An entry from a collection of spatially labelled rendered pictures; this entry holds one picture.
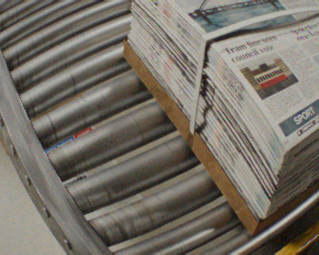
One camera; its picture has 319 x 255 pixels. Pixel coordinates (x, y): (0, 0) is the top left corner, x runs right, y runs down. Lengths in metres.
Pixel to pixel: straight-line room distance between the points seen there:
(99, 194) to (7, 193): 0.96
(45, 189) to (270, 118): 0.36
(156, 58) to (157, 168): 0.15
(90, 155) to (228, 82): 0.27
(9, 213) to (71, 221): 0.94
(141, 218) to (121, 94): 0.21
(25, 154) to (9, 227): 0.86
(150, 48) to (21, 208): 0.97
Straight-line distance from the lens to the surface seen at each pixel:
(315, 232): 0.97
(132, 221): 0.97
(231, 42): 0.86
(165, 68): 1.02
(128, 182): 1.01
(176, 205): 0.99
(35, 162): 1.02
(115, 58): 1.14
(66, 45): 1.16
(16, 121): 1.07
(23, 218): 1.88
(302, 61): 0.88
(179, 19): 0.89
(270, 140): 0.81
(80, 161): 1.03
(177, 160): 1.03
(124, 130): 1.05
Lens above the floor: 1.65
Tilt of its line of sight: 54 degrees down
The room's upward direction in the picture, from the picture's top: 7 degrees clockwise
